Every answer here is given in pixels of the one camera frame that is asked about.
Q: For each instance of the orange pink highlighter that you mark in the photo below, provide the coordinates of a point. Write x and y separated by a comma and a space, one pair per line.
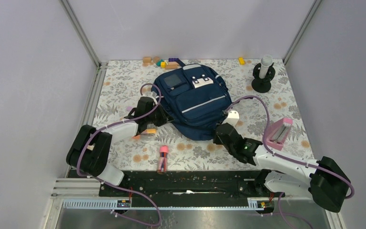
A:
150, 131

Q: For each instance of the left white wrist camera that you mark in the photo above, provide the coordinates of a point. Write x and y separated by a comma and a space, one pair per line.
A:
155, 100

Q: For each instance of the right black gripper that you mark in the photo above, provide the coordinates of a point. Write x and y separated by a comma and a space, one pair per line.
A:
217, 140

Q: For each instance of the navy blue student backpack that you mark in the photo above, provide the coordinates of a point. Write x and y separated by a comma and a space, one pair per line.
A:
195, 96

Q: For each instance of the pink pencil case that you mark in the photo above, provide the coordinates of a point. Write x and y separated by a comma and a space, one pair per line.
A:
276, 134

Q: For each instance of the long wooden block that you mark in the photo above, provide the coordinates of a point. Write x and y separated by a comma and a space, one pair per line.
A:
172, 65

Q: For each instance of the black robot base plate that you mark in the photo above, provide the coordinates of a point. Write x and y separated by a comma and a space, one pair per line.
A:
198, 188

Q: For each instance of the wooden cube block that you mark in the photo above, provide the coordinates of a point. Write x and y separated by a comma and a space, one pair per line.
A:
147, 59

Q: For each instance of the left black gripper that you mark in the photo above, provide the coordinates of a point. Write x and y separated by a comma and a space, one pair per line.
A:
164, 118

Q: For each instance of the pink topped pen tube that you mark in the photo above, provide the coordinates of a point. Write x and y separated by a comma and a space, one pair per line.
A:
162, 162

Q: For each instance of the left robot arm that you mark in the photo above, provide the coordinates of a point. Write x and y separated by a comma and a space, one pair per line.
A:
90, 150

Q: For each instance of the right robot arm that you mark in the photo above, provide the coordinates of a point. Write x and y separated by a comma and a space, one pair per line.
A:
321, 180

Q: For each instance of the yellow block at back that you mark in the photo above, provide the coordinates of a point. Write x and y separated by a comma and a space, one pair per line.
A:
241, 61

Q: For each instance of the purple toy block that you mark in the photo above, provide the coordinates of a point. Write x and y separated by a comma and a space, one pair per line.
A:
173, 59

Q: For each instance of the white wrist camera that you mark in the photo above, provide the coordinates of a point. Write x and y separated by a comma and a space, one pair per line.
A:
232, 118
155, 100

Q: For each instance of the teal toy block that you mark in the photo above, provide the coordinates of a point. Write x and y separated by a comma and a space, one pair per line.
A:
159, 63

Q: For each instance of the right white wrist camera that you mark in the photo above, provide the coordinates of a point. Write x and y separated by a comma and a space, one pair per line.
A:
232, 118

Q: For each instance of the black microphone stand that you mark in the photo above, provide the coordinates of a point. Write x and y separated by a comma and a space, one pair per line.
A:
262, 85

